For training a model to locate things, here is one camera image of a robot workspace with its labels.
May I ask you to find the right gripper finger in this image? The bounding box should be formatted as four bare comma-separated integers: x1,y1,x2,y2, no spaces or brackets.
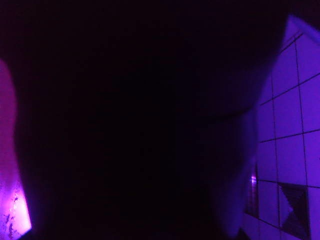
209,104,260,240

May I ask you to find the black thermos cup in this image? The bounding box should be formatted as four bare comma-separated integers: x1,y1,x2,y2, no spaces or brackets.
0,0,288,240

